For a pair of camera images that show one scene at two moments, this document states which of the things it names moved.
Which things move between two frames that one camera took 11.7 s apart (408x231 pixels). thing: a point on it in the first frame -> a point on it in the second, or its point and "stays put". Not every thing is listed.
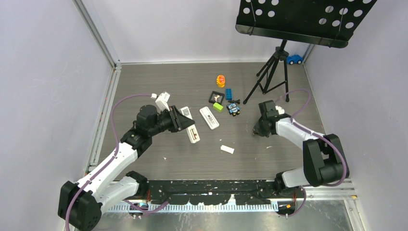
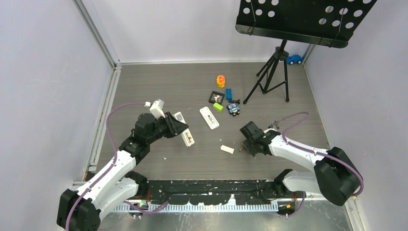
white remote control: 209,118 stays put
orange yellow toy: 220,81 stays put
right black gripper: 258,130 -> 247,147
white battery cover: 227,149 stays put
